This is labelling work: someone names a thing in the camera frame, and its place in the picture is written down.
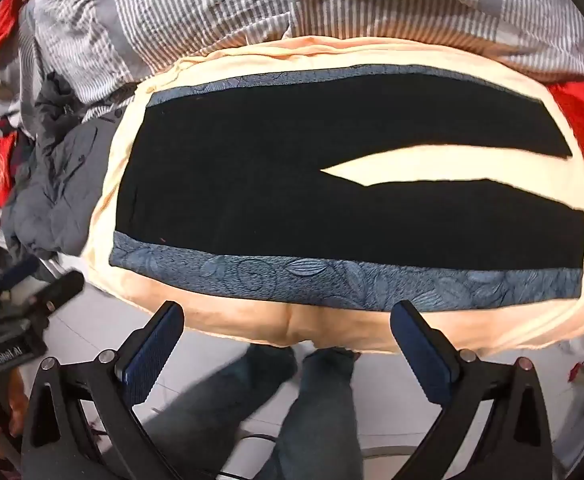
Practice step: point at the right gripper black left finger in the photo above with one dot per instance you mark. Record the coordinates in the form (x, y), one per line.
(57, 439)

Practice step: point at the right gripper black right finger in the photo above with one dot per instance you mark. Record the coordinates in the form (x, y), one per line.
(515, 442)

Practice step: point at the black pants blue side stripe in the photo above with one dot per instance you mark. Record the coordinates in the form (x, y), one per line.
(343, 188)

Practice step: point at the person's left hand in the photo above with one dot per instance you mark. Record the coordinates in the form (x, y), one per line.
(13, 408)

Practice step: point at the dark grey coat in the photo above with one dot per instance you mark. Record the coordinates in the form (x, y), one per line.
(49, 209)

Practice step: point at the person's left leg in jeans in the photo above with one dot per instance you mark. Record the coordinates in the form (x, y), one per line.
(197, 432)

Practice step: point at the person's leg in jeans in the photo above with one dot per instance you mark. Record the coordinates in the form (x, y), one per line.
(318, 438)
(197, 432)

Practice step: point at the person's right leg in jeans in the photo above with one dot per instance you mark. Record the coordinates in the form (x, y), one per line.
(318, 438)

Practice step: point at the grey white striped duvet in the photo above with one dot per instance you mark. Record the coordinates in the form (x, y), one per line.
(102, 47)

